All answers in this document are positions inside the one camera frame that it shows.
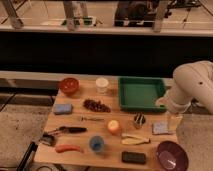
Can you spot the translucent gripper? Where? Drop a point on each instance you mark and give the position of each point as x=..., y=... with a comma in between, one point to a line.
x=173, y=121

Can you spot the dark red grape bunch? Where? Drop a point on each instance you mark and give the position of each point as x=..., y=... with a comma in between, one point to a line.
x=96, y=106

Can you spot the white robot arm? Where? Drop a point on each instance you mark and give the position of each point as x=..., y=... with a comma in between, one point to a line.
x=190, y=81

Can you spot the red bowl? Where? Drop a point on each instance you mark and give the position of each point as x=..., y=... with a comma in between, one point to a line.
x=69, y=86

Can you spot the small striped cup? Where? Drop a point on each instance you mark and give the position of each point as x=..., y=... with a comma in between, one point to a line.
x=139, y=120

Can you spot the green plastic tray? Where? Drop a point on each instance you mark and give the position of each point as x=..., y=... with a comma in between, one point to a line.
x=139, y=94

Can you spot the black rectangular block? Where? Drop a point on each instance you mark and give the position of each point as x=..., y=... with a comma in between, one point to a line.
x=133, y=157

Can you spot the orange fruit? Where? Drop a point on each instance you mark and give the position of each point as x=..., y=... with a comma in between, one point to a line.
x=113, y=127

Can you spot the blue cup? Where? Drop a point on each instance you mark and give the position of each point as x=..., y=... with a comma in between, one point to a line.
x=96, y=144

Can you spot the white cup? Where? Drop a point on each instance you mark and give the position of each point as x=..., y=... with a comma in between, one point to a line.
x=102, y=85

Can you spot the blue sponge left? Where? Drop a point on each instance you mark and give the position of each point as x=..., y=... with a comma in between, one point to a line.
x=60, y=109

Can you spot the metal peeler tool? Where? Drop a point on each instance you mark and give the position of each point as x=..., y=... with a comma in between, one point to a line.
x=47, y=139

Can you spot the black bar at table edge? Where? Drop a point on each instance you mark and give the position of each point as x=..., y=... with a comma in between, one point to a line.
x=31, y=148

